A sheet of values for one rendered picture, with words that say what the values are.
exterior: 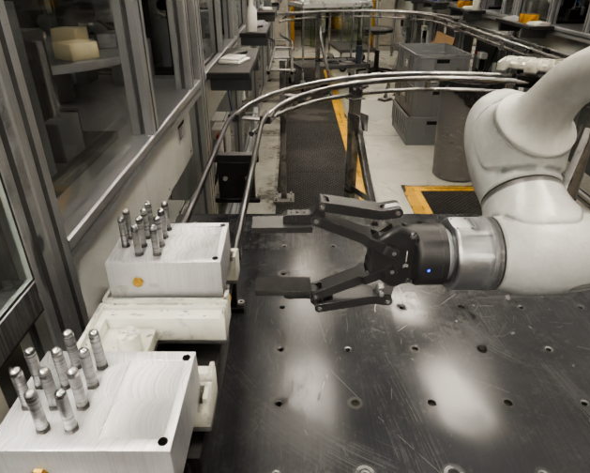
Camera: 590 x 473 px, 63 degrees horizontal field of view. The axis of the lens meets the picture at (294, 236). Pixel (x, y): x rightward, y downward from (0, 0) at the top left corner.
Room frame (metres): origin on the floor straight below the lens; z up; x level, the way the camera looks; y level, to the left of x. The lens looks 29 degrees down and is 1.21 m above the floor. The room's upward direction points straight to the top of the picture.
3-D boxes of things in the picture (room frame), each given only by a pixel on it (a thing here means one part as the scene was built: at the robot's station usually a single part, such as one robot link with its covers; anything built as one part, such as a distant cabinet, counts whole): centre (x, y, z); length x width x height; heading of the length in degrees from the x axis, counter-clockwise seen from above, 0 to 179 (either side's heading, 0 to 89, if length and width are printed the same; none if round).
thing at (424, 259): (0.50, -0.13, 0.90); 0.09 x 0.07 x 0.08; 92
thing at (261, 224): (0.49, 0.01, 0.95); 0.07 x 0.03 x 0.01; 92
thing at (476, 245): (0.50, -0.21, 0.90); 0.09 x 0.06 x 0.09; 2
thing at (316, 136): (4.75, -0.19, 0.01); 5.85 x 0.59 x 0.01; 0
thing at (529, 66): (1.96, -1.00, 0.84); 0.37 x 0.14 x 0.10; 58
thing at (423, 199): (2.29, -0.95, 0.01); 1.00 x 0.55 x 0.01; 0
